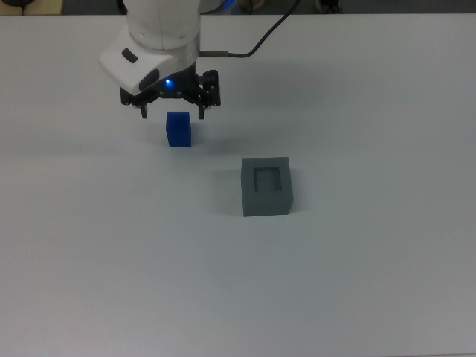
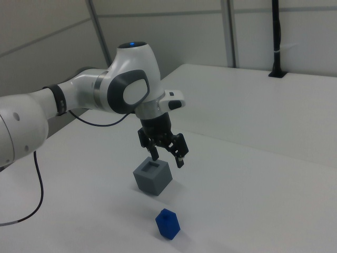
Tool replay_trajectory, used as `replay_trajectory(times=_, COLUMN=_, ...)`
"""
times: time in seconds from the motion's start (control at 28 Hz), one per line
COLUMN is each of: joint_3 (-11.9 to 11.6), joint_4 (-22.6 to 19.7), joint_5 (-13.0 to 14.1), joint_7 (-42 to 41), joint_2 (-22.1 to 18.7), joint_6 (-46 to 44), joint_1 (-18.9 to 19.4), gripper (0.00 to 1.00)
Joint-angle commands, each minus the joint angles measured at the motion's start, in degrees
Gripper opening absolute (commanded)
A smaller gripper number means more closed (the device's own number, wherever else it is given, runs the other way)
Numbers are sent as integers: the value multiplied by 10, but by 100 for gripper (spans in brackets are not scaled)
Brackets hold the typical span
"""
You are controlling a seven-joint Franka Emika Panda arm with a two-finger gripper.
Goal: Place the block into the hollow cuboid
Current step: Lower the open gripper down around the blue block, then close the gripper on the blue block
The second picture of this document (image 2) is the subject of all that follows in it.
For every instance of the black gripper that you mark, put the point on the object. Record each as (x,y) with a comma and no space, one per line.
(156,126)

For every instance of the grey hollow cuboid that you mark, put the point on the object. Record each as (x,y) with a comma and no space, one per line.
(151,182)

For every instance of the black pole with clamp base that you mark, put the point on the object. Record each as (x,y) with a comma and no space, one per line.
(276,39)

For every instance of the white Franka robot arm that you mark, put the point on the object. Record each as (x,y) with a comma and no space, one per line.
(79,89)

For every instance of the blue block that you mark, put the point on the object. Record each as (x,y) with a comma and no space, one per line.
(168,225)

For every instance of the grey metal partition post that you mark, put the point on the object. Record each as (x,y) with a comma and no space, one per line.
(98,29)
(231,31)

